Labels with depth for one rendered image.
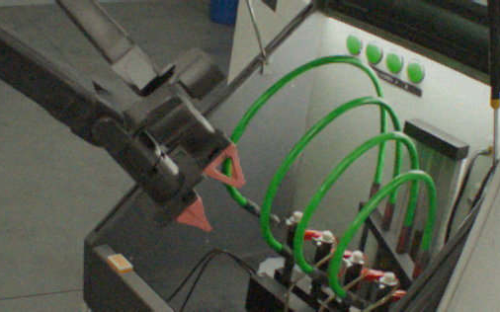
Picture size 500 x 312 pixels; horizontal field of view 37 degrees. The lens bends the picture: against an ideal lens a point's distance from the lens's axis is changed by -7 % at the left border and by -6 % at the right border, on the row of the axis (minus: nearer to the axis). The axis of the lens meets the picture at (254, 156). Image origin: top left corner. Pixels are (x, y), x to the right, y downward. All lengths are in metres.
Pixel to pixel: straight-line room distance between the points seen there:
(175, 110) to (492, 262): 0.53
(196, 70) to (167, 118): 0.22
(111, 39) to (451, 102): 0.66
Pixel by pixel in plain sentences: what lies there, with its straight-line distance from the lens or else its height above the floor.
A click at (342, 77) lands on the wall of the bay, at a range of 1.74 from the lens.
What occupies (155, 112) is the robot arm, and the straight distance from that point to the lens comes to 1.04.
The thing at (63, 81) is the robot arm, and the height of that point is 1.47.
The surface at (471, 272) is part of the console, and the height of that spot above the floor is 1.21.
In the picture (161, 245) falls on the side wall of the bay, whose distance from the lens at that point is 1.74.
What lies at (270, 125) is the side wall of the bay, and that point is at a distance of 1.77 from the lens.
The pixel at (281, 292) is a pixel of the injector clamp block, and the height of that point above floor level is 0.98.
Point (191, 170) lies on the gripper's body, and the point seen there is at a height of 1.32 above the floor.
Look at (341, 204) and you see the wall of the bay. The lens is 1.79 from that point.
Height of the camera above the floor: 1.78
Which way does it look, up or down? 23 degrees down
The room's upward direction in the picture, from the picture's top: 8 degrees clockwise
